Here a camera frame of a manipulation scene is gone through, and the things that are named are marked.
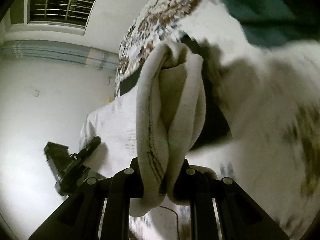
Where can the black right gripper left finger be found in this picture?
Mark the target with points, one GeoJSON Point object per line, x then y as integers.
{"type": "Point", "coordinates": [98, 209]}

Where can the beige long sleeve shirt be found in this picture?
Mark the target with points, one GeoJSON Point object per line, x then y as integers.
{"type": "Point", "coordinates": [170, 110]}

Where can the floral bed quilt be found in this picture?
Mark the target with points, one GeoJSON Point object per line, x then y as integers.
{"type": "Point", "coordinates": [268, 96]}

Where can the dark green folded blanket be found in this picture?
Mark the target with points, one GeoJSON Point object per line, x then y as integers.
{"type": "Point", "coordinates": [271, 23]}

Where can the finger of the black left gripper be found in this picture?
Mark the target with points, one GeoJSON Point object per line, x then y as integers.
{"type": "Point", "coordinates": [90, 148]}

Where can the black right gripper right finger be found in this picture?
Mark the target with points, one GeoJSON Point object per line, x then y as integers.
{"type": "Point", "coordinates": [221, 209]}

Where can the barred window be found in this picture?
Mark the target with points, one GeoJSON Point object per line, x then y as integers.
{"type": "Point", "coordinates": [66, 16]}

